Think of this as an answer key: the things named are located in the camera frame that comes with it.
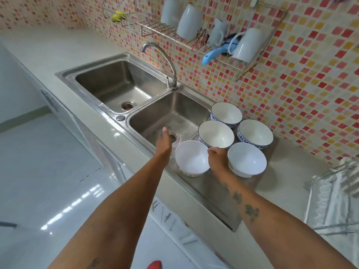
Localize chrome gooseneck faucet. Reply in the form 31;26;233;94
140;42;179;90

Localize blue patterned white bowl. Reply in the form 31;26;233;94
210;102;243;129
237;119;274;150

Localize plain white bowl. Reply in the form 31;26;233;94
174;140;211;178
227;142;267;179

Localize wire wall dish rack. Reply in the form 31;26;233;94
102;0;288;82

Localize plastic wrapped metal rack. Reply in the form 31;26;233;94
304;158;359;237

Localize person's left forearm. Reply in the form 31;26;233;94
48;154;172;269

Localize person's right hand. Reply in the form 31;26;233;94
207;147;231;178

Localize blue rimmed white bowl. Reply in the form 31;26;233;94
197;120;235;150

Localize stainless steel double sink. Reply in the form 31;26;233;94
54;52;279;233

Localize red thin utensils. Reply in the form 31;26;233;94
191;30;210;52

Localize person's right forearm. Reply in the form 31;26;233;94
212;170;357;269

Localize person's left hand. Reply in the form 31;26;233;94
155;126;173;158

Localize white mug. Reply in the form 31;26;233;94
228;27;267;63
160;0;182;27
176;4;203;41
209;18;229;48

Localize yellow green scrubber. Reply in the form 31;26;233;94
111;10;127;23

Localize blue handled brush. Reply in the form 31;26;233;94
202;35;242;65

